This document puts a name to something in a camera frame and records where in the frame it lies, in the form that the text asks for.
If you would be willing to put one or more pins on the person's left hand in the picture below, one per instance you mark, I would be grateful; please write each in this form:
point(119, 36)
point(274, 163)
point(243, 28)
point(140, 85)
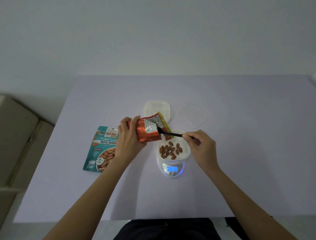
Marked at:
point(128, 141)

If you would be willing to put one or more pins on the person's right hand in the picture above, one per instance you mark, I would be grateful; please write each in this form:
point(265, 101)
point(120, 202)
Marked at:
point(206, 153)

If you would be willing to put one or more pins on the orange salted almonds bag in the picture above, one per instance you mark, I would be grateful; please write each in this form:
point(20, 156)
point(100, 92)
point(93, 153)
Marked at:
point(145, 136)

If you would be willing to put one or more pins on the white square plastic container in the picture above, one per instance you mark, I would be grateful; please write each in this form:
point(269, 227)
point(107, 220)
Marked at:
point(186, 153)
point(158, 106)

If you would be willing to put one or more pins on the teal roasted almonds bag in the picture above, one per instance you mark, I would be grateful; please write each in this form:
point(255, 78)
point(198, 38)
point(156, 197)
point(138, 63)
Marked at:
point(98, 148)

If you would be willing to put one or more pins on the almonds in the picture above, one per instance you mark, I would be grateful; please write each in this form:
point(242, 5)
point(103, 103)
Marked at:
point(170, 149)

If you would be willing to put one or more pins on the black plastic spoon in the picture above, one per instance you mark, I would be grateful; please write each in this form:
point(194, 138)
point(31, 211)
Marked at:
point(172, 134)

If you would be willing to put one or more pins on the white kitchen scale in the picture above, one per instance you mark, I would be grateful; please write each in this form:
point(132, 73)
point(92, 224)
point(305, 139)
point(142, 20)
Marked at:
point(172, 175)

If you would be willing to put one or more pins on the person's right forearm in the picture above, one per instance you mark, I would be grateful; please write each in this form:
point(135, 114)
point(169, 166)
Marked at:
point(247, 207)

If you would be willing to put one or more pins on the person's left forearm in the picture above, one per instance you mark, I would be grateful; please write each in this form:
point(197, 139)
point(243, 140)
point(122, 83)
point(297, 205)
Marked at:
point(91, 200)

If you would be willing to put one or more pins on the person's black clothing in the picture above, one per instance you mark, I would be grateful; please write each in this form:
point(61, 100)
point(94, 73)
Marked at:
point(168, 230)

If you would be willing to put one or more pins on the beige sofa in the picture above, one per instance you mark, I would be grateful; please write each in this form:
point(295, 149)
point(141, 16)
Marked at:
point(17, 138)

